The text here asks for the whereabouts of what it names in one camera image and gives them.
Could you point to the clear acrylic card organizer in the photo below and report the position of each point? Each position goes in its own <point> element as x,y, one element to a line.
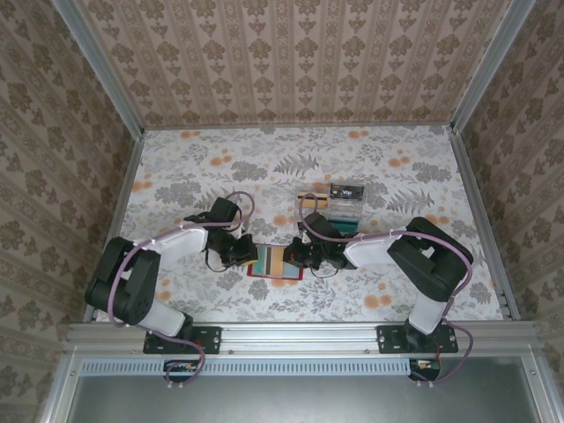
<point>348,209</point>

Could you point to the red leather card holder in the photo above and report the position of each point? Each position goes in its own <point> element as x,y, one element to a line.
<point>264,276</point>

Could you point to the black VIP card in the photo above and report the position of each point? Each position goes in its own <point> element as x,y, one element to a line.
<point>348,192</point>

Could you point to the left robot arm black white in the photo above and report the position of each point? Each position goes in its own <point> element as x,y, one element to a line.
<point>119,286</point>

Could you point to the aluminium side rail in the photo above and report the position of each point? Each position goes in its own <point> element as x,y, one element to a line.
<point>127,176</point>
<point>469,176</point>

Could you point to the aluminium corner post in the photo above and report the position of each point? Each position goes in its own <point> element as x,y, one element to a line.
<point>489,66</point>
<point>106,70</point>

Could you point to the black connector box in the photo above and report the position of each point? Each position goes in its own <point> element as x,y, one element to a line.
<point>429,372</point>
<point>180,372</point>

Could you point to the aluminium front frame rail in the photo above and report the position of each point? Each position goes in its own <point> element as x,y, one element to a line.
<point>299,337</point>

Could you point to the teal card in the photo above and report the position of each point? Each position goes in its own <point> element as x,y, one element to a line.
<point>346,224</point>

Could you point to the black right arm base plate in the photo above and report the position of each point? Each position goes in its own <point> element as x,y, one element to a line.
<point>392,339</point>

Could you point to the grey metal sheet panel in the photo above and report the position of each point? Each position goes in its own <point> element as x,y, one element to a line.
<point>286,401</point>

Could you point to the gold card with magnetic stripe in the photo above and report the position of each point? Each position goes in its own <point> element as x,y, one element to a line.
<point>317,202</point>

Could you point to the aluminium back edge strip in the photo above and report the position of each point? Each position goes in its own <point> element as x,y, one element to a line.
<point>299,126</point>

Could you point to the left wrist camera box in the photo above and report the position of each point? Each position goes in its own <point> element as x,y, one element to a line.
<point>238,230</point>

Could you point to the orange card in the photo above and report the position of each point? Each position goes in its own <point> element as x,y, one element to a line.
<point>279,259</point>

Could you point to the light blue card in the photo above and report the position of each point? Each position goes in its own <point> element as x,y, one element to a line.
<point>293,271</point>

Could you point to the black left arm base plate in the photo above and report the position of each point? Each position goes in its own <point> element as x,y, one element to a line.
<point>207,339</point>

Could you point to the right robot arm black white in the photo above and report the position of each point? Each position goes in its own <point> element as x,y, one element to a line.
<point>432,264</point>

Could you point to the striped card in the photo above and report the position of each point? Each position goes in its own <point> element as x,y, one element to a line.
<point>264,260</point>

